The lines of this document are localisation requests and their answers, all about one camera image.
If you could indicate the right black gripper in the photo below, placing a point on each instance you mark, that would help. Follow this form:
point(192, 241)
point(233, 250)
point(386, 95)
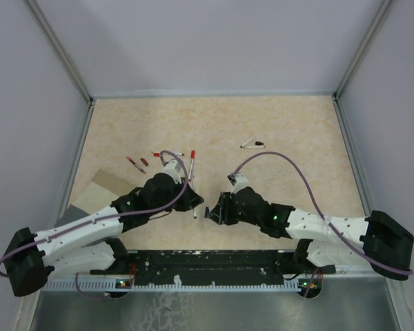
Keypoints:
point(224, 216)

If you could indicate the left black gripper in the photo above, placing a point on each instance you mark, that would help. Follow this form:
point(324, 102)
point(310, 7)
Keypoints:
point(190, 198)

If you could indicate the blue end white pen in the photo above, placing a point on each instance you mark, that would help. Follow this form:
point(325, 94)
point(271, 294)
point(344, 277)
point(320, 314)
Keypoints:
point(195, 212)

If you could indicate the red capped white pen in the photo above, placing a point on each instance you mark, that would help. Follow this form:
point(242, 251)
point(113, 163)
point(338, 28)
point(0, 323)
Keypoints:
point(191, 167)

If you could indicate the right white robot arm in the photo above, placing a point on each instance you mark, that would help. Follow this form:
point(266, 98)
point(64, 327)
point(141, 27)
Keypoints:
point(376, 240)

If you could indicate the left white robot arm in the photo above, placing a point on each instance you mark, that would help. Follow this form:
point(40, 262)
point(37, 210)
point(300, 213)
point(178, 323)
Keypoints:
point(91, 244)

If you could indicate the red white pen left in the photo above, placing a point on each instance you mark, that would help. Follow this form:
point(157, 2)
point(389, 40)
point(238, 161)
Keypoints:
point(157, 154)

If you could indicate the dark red pen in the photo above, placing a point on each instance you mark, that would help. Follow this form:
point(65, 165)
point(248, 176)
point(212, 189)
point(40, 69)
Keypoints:
point(136, 165)

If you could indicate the black capped white pen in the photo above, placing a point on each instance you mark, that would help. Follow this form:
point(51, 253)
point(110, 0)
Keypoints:
point(257, 144)

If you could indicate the brown cardboard piece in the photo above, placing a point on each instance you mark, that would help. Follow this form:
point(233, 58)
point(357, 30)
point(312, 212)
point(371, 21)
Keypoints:
point(101, 191)

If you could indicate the grey tape patch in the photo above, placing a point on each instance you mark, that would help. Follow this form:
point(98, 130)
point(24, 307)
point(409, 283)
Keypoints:
point(74, 213)

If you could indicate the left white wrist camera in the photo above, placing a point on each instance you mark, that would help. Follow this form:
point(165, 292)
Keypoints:
point(172, 169)

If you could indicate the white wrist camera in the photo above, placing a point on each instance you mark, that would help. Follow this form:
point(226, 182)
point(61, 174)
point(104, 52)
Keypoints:
point(172, 169)
point(238, 181)

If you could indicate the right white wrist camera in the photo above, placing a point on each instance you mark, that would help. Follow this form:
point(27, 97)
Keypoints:
point(238, 181)

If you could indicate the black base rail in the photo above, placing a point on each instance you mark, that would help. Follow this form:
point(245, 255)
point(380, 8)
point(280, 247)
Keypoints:
point(207, 267)

